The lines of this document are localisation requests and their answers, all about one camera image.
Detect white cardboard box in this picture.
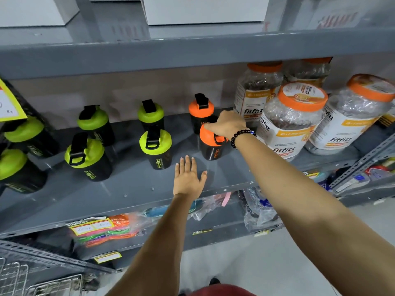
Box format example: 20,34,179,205
0,0,80,28
140,0,271,26

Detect grey metal shelving rack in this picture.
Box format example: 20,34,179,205
0,0,395,272

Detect orange-lidded black shaker bottle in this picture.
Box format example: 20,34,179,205
199,115,229,161
188,93,215,135

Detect person's right forearm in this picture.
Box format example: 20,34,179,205
235,134,395,296

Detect person's red clothing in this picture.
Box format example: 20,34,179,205
188,284,257,296

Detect person's right hand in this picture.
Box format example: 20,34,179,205
204,110,248,139

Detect clear plastic bag blue item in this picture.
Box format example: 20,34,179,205
144,195,223,222

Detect metal wire basket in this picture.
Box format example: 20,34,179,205
0,257,84,296

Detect clear jar with orange lid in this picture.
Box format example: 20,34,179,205
256,82,328,160
233,61,284,122
283,57,332,89
304,73,395,156
378,100,395,128

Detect packet of colourful bands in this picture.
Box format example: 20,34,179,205
66,213,145,248

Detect clear plastic bag black item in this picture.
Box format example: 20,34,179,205
243,186,282,233

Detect group of green-lidded shaker bottles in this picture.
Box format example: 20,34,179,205
0,99,173,195

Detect packaged goods on side rack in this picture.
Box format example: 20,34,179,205
302,157,395,194

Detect black bead bracelet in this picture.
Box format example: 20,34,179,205
230,129,257,150

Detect grey slotted-angle side rack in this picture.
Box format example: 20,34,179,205
329,132,395,208

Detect yellow price tag card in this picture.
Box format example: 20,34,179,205
0,78,28,123

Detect person's left forearm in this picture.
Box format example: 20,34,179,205
106,194,205,296

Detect person's left hand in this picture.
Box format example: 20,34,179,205
173,155,208,200

